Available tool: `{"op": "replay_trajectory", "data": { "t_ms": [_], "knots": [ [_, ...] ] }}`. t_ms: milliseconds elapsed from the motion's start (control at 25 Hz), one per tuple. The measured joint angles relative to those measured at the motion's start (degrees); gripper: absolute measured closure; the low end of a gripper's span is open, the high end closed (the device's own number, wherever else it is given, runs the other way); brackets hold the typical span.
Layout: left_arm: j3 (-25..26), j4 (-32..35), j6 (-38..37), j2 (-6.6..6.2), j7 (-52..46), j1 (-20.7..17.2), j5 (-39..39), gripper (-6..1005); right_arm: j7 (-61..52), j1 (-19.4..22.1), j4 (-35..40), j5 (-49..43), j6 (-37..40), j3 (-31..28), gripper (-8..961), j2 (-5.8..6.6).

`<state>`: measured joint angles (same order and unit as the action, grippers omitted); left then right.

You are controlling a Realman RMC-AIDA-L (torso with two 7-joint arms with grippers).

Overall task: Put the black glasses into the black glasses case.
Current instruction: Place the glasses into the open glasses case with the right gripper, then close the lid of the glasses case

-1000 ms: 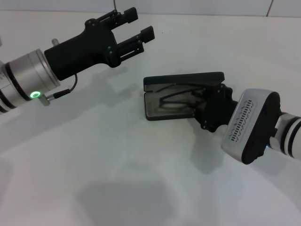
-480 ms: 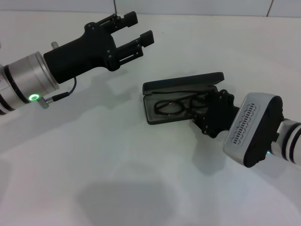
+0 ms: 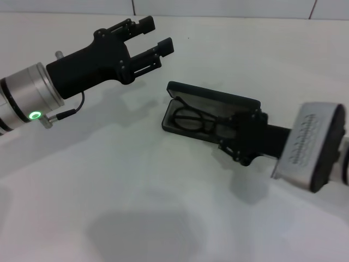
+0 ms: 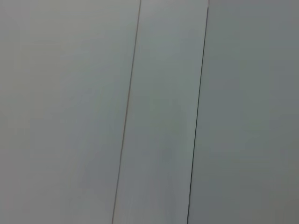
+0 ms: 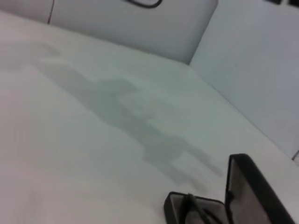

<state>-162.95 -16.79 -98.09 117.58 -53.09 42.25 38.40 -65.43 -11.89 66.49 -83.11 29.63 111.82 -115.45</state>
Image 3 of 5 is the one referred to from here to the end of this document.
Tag left arm black plug cable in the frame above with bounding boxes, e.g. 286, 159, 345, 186
40, 91, 86, 129

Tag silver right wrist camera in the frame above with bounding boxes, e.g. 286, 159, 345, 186
270, 102, 345, 194

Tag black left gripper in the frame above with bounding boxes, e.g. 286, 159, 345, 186
45, 15, 176, 100

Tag black glasses case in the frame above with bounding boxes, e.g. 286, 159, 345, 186
161, 80, 269, 145

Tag black glasses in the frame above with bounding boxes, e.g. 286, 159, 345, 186
172, 98, 238, 136

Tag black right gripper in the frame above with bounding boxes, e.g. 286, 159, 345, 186
217, 111, 292, 167

